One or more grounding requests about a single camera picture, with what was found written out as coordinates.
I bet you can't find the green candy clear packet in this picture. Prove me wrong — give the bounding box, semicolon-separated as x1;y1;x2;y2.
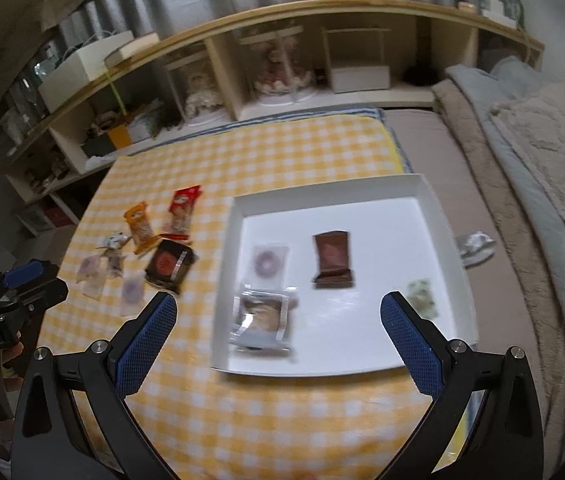
407;278;439;320

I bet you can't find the dark red mooncake packet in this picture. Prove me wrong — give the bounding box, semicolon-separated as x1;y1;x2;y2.
145;240;197;295

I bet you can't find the pink donut clear packet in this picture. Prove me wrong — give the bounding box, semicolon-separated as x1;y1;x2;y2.
75;254;104;284

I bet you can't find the brown foil snack packet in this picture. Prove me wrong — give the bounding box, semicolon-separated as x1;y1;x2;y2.
314;231;354;288

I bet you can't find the red snack stick packet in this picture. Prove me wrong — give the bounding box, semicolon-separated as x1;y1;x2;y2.
160;185;202;242

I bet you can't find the mooncake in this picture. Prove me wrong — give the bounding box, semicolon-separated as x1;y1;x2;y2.
228;284;297;354

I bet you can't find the orange snack stick packet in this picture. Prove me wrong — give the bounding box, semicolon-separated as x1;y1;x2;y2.
124;202;159;256

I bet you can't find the purple donut clear packet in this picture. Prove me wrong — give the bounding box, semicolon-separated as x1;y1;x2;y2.
244;244;289;289

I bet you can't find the beige donut clear packet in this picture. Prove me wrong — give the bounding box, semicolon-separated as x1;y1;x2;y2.
82;272;108;301

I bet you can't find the silver grey snack packet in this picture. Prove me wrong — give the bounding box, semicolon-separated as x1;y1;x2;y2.
98;232;132;250

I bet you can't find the crumpled silver wrapper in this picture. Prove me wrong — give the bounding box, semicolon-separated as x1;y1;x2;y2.
455;231;496;269

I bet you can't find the yellow white checkered blanket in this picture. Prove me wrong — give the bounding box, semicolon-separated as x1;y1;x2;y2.
36;112;473;480

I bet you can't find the white shallow cardboard box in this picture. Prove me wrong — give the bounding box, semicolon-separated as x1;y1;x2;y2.
211;174;479;378

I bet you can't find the orange box in shelf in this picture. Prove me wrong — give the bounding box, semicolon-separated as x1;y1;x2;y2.
107;124;133;151

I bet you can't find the white storage box on shelf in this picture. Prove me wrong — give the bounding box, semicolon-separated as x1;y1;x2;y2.
38;30;134;113

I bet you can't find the tan fleece blanket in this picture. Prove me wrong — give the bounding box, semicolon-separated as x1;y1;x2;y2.
433;79;565;471

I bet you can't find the cream dressed doll in case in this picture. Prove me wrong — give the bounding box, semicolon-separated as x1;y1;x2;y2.
163;51;228;126

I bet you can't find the grey blue blanket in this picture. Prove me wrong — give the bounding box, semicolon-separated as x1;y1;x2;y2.
444;54;565;351

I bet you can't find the book on shelf top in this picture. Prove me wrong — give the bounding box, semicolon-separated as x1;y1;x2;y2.
104;32;160;70

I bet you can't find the small white box in shelf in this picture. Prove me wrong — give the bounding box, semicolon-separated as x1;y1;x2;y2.
330;65;391;93

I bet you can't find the red dressed doll in case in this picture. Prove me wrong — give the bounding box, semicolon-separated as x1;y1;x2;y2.
239;25;316;106

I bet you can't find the wooden headboard shelf unit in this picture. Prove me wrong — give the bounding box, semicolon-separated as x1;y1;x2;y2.
6;0;545;234

